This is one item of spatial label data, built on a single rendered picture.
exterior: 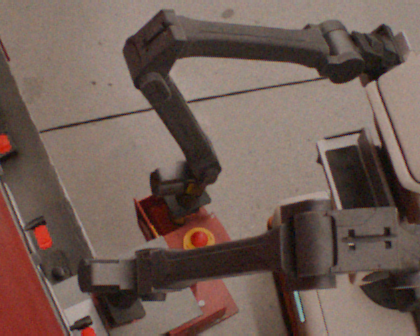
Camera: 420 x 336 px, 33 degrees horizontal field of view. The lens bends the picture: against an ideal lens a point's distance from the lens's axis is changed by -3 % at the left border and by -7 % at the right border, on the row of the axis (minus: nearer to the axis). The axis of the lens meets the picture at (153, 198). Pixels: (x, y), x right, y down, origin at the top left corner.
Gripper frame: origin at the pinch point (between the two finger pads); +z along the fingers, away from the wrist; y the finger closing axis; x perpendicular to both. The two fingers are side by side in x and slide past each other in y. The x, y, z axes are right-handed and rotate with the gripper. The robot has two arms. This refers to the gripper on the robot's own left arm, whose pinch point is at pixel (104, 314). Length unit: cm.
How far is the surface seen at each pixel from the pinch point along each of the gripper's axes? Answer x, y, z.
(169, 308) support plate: 11.1, 3.9, -4.4
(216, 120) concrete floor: 105, -75, 60
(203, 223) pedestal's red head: 36.7, -16.0, 7.4
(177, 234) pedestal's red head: 30.9, -16.2, 10.3
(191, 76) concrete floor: 105, -96, 60
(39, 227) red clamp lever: -12.5, -13.7, -15.5
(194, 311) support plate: 14.7, 6.6, -6.2
